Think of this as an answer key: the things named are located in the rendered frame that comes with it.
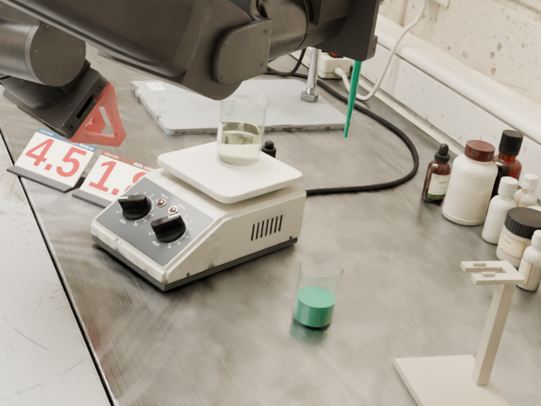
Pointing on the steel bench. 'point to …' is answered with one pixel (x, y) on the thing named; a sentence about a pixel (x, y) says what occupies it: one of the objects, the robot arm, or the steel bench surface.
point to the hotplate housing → (214, 232)
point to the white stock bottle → (471, 184)
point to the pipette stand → (431, 367)
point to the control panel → (133, 235)
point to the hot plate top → (223, 183)
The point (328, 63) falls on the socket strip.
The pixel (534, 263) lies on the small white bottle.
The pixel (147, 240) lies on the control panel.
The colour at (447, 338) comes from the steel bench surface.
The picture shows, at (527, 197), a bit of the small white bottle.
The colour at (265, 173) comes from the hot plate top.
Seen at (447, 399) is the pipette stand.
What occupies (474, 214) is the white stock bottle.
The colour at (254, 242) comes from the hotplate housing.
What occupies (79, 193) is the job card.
